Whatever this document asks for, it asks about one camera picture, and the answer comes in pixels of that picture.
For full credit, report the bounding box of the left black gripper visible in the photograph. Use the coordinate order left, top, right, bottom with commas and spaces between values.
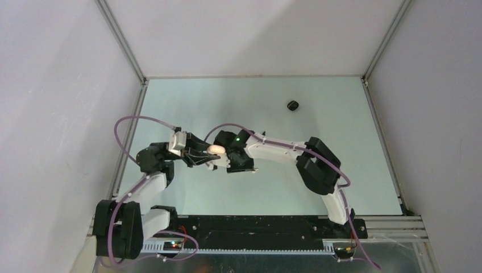
163, 131, 220, 168

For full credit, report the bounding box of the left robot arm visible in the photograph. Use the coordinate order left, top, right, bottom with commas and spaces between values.
93, 131, 226, 264

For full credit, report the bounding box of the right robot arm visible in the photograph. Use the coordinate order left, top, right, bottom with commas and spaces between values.
207, 129, 354, 238

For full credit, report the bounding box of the black earbud charging case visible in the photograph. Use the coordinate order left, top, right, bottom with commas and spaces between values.
286, 100, 300, 111

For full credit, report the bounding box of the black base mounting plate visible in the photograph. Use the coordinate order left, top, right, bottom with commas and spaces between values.
168, 216, 368, 251

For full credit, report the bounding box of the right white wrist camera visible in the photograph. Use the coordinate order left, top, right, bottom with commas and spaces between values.
207, 154, 231, 171

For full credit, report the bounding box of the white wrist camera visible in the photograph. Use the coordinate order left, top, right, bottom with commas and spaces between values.
207, 154, 231, 171
168, 127, 187, 156

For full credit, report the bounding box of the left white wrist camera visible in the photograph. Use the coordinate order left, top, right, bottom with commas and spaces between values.
168, 127, 187, 156

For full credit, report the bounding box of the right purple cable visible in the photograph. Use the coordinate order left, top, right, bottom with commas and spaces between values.
204, 123, 381, 272

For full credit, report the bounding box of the purple cable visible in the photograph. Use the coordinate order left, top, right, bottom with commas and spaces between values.
101, 115, 198, 266
204, 123, 381, 272

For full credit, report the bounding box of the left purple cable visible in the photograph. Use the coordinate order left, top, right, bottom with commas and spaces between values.
101, 115, 198, 266

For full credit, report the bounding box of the aluminium frame rail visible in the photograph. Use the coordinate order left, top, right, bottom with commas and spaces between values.
85, 214, 430, 257

